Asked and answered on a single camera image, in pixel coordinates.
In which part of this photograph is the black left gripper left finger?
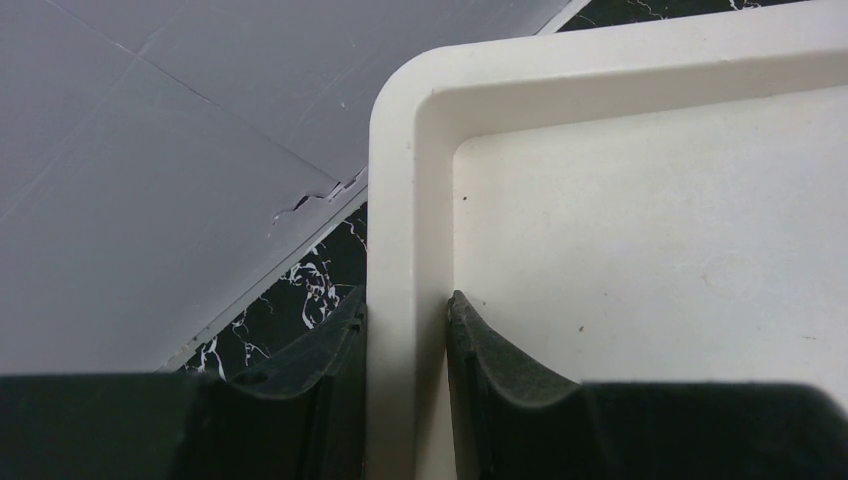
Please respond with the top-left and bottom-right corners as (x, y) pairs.
(1, 287), (367, 479)

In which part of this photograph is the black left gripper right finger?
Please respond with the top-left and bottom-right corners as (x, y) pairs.
(446, 291), (847, 479)

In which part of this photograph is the white drawer organizer box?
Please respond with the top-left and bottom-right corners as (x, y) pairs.
(366, 1), (847, 479)

